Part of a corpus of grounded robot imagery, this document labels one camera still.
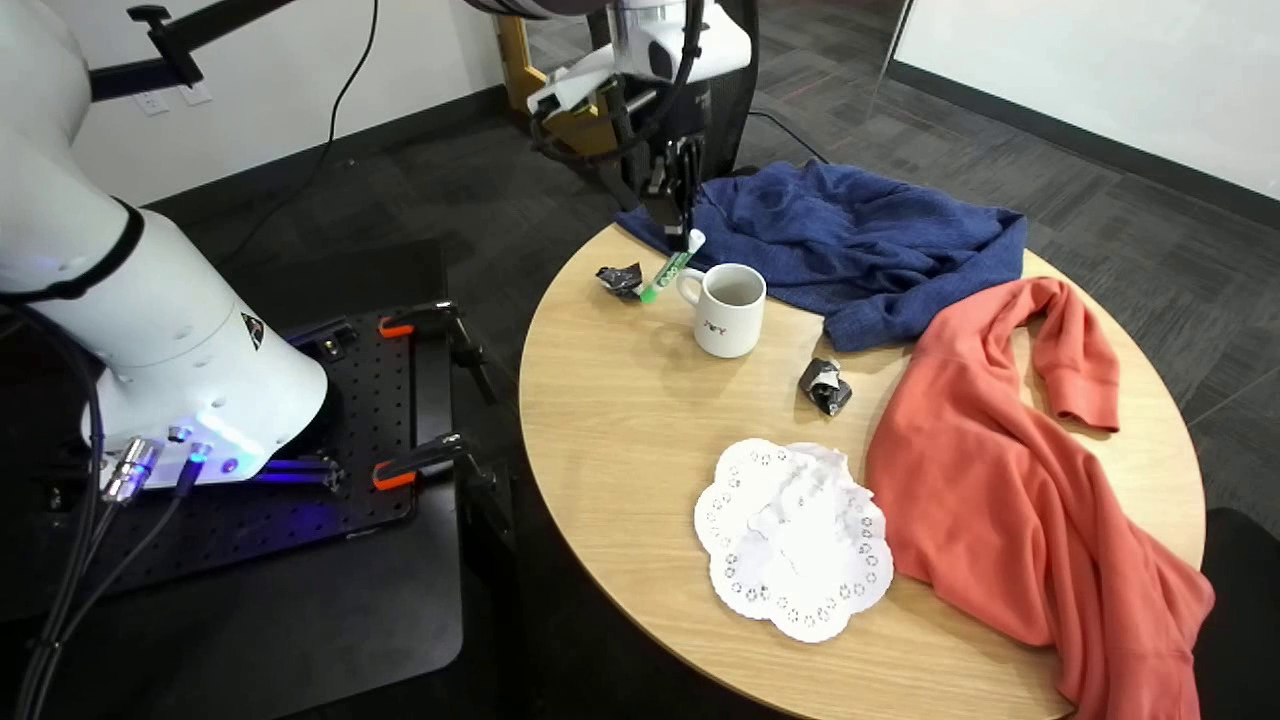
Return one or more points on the black robot cart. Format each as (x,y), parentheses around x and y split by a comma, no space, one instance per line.
(304,626)

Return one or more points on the black clamp orange trigger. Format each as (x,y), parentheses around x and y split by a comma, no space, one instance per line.
(435,325)
(427,462)

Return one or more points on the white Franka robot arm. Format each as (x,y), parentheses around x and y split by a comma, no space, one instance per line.
(172,334)

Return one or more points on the white mug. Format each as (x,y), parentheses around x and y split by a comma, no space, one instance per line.
(728,325)

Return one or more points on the orange sweater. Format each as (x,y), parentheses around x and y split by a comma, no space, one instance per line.
(1012,493)

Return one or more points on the blue sweater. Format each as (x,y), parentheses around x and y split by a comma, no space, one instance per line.
(855,245)

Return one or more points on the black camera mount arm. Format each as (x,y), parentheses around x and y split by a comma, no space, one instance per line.
(177,43)

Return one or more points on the black crumpled binder clip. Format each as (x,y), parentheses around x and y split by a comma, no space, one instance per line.
(620,281)
(827,387)

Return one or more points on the green marker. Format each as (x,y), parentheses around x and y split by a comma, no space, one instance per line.
(662,277)

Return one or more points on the wooden door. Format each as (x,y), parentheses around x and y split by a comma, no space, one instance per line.
(583,133)

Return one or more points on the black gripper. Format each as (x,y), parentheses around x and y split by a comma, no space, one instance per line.
(671,126)

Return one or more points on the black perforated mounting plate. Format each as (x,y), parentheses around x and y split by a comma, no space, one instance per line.
(381,403)

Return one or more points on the white paper doily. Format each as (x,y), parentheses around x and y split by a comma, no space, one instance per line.
(795,541)

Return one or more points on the black office chair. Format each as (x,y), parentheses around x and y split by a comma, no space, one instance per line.
(733,126)

